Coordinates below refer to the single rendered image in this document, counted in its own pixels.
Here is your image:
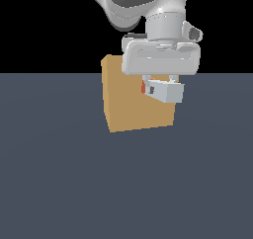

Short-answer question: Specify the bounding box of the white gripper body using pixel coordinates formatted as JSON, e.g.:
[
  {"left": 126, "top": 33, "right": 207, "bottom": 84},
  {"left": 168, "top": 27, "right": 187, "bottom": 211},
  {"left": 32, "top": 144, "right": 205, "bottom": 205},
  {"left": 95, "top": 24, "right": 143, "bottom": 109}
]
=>
[{"left": 121, "top": 33, "right": 202, "bottom": 76}]

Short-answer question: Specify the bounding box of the white peg with red end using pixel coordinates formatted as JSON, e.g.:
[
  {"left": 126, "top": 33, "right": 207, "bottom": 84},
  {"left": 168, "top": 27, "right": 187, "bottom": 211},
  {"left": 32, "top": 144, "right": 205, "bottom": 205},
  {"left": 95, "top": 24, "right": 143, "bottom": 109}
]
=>
[{"left": 140, "top": 78, "right": 185, "bottom": 105}]

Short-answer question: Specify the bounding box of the tan box with hole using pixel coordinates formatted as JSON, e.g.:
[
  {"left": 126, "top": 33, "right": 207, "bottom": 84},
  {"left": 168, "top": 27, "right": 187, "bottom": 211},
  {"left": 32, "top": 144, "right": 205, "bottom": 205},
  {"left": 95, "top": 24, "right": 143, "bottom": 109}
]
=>
[{"left": 100, "top": 53, "right": 180, "bottom": 133}]

